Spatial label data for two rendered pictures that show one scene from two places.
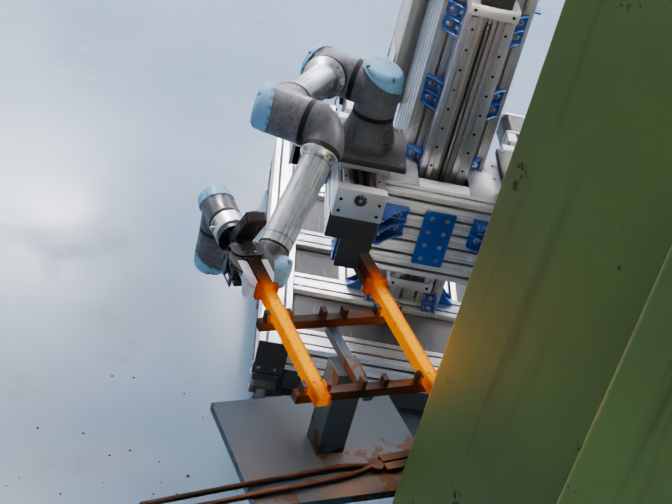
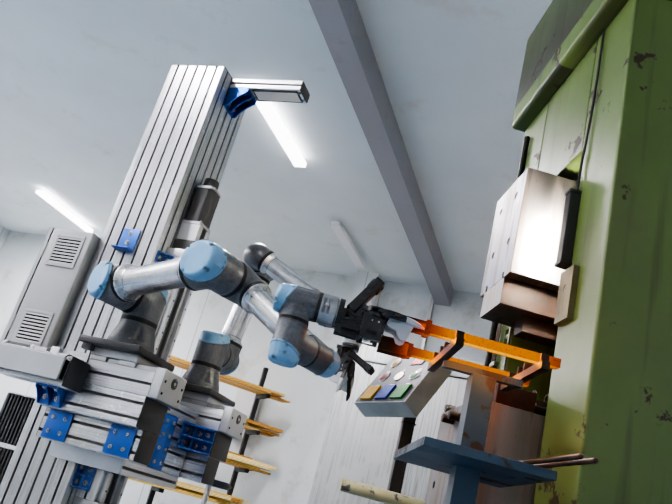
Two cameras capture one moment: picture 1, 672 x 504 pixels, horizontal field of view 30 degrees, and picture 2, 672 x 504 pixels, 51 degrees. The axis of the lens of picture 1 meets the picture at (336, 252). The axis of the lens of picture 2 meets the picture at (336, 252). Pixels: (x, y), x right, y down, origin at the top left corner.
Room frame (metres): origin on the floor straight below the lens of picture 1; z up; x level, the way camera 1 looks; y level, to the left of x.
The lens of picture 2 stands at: (1.45, 1.67, 0.45)
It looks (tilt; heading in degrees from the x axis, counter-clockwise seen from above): 21 degrees up; 300
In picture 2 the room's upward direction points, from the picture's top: 15 degrees clockwise
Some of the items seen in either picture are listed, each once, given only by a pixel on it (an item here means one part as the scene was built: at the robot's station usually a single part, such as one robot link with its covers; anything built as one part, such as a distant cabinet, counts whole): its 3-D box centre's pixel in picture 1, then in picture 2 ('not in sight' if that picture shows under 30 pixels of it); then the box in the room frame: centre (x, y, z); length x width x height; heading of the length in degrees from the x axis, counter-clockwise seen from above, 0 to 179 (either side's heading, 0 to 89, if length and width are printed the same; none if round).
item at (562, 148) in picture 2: not in sight; (618, 138); (1.77, -0.73, 2.06); 0.44 x 0.41 x 0.47; 33
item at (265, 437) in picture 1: (323, 446); (466, 464); (1.95, -0.08, 0.69); 0.40 x 0.30 x 0.02; 120
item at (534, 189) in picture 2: not in sight; (564, 246); (1.90, -0.65, 1.56); 0.42 x 0.39 x 0.40; 33
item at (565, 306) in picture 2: not in sight; (566, 295); (1.82, -0.37, 1.27); 0.09 x 0.02 x 0.17; 123
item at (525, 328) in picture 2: not in sight; (560, 337); (1.88, -0.68, 1.24); 0.30 x 0.07 x 0.06; 33
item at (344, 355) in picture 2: not in sight; (345, 361); (2.68, -0.75, 1.07); 0.09 x 0.08 x 0.12; 8
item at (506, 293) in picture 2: not in sight; (549, 314); (1.93, -0.68, 1.32); 0.42 x 0.20 x 0.10; 33
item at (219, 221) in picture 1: (228, 230); (329, 309); (2.26, 0.23, 0.94); 0.08 x 0.05 x 0.08; 119
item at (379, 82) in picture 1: (377, 86); (145, 300); (3.05, 0.01, 0.98); 0.13 x 0.12 x 0.14; 79
